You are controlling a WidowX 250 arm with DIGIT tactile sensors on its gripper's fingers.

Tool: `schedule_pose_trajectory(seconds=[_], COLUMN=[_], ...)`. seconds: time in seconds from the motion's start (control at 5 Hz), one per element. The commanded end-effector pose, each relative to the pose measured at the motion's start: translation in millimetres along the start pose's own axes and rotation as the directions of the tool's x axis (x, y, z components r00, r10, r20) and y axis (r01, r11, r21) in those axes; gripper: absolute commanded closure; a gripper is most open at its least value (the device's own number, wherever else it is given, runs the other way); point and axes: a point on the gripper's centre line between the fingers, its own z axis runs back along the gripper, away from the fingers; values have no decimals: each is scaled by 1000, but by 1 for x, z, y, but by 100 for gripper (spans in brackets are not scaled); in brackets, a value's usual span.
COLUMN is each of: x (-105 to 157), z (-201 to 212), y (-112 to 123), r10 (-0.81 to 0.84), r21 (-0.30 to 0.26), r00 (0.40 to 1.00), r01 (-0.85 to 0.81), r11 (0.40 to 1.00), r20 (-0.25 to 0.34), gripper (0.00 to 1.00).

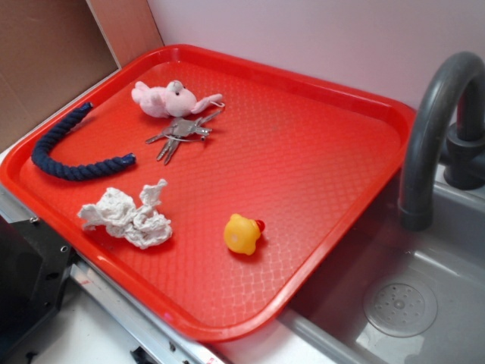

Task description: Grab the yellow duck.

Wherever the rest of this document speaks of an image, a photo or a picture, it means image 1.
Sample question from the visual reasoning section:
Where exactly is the crumpled white cloth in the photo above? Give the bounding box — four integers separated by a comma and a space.
78, 179, 173, 249

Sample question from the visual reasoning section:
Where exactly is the grey curved faucet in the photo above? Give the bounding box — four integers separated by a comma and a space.
398, 52, 484, 231

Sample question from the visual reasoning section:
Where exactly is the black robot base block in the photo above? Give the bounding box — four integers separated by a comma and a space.
1, 218, 74, 362

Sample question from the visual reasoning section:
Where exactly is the yellow rubber duck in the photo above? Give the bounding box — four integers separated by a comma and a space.
224, 214, 265, 256

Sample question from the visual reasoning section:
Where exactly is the silver key bunch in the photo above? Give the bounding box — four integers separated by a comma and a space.
145, 109, 223, 165

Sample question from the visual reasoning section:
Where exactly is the pink plush toy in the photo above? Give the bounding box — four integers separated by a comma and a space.
131, 80, 225, 118

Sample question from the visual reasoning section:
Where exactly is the dark blue rope piece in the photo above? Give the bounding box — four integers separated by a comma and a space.
30, 102, 137, 181

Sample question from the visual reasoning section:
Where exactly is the grey plastic sink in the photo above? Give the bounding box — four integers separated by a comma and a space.
280, 179, 484, 363

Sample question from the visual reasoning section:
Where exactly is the red plastic tray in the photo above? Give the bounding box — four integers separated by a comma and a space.
1, 45, 415, 342

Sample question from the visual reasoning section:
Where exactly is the brown cardboard panel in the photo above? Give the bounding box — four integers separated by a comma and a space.
1, 1, 164, 151

